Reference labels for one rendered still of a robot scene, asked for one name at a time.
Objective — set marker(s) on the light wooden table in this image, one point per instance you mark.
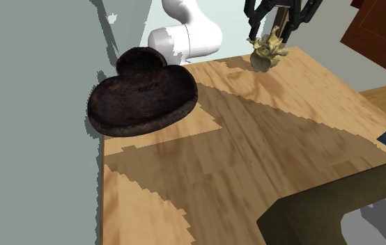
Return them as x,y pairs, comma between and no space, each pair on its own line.
247,142

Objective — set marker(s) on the yellowish bone-shaped figure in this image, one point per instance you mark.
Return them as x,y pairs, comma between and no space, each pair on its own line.
266,54

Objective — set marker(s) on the dark brown lobed dish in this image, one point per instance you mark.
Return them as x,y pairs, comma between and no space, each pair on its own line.
142,95

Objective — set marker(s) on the dark red wooden cabinet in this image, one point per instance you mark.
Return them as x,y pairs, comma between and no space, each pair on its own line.
380,34

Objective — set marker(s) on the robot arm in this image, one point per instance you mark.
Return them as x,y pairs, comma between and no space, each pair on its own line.
193,37

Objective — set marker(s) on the dark olive block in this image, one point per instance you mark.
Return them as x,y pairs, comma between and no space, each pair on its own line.
315,213

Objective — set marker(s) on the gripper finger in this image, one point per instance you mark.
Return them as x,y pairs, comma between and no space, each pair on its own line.
256,17
300,18

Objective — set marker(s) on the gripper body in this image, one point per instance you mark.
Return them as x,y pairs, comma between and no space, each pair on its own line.
284,2

